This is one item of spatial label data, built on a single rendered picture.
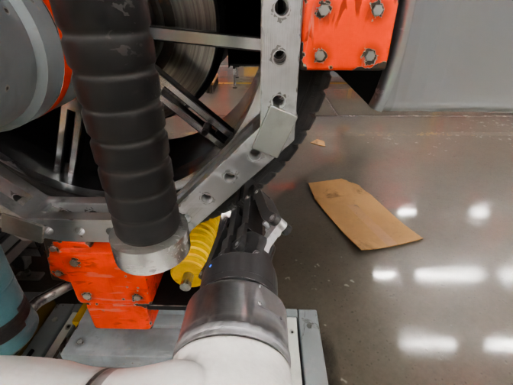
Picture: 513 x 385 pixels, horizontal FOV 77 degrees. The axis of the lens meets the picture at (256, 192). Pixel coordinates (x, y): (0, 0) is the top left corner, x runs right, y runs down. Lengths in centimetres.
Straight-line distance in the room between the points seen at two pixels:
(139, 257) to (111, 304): 41
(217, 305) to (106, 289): 33
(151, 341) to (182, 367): 60
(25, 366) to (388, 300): 111
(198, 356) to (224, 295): 5
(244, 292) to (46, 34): 25
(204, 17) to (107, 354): 69
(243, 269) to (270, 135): 16
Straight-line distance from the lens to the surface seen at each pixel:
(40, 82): 31
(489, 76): 54
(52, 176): 61
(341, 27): 36
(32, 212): 55
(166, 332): 83
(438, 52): 50
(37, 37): 31
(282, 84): 36
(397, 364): 110
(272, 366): 24
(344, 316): 115
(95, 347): 86
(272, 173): 49
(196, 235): 56
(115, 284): 55
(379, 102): 49
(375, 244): 143
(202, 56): 57
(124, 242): 19
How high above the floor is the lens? 88
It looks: 31 degrees down
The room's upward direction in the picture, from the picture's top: straight up
